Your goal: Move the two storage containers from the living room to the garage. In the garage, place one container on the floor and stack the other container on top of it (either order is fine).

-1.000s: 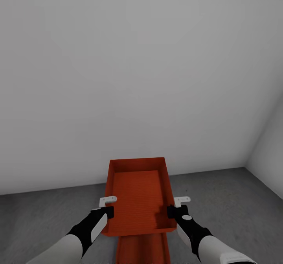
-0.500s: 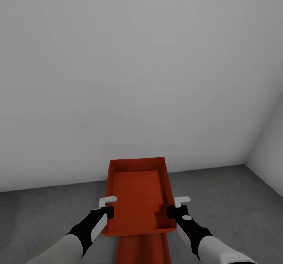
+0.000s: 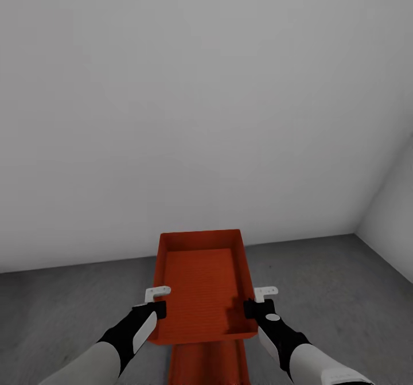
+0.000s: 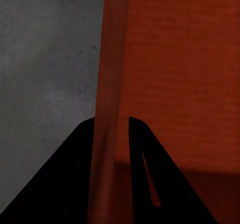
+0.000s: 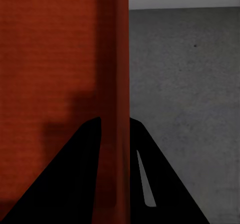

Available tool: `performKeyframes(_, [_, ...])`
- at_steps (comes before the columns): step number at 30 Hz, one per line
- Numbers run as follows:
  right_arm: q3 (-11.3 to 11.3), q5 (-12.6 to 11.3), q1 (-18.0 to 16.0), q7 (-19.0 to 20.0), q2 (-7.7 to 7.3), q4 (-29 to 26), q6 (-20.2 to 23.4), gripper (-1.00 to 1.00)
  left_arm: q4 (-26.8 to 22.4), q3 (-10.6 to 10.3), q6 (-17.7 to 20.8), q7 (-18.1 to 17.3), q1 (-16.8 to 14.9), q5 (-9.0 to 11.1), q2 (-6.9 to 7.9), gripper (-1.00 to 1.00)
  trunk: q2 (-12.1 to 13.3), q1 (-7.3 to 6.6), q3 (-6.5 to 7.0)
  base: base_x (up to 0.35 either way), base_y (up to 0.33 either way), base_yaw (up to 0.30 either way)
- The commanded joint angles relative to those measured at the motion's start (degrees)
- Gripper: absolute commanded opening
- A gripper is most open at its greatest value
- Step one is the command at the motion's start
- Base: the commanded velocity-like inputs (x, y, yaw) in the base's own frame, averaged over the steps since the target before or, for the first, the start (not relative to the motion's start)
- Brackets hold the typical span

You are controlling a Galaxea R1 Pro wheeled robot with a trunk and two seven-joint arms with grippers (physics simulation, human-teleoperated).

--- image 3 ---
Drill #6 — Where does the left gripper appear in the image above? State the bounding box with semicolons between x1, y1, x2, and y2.
147;301;166;320

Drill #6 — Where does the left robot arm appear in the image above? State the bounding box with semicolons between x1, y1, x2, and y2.
38;286;171;385

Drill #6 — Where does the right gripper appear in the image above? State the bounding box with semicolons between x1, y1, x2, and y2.
243;299;275;320

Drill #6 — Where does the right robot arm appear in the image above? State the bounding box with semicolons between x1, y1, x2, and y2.
243;286;375;385

